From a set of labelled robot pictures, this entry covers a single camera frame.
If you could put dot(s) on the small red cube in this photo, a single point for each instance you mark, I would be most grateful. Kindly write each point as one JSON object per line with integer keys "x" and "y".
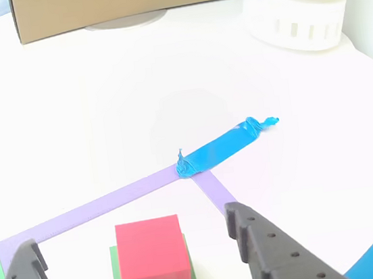
{"x": 150, "y": 256}

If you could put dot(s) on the polymaker printed cardboard box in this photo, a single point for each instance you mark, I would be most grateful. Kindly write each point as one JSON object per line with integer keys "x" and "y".
{"x": 122, "y": 1}

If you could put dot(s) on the grey round disc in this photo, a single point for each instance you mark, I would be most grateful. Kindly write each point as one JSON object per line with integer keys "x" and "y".
{"x": 124, "y": 21}

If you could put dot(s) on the white slotted printed cylinder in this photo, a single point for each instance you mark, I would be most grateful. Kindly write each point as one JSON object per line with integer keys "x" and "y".
{"x": 296, "y": 7}

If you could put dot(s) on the purple square frame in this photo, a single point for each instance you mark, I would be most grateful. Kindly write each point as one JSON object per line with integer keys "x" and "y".
{"x": 112, "y": 199}

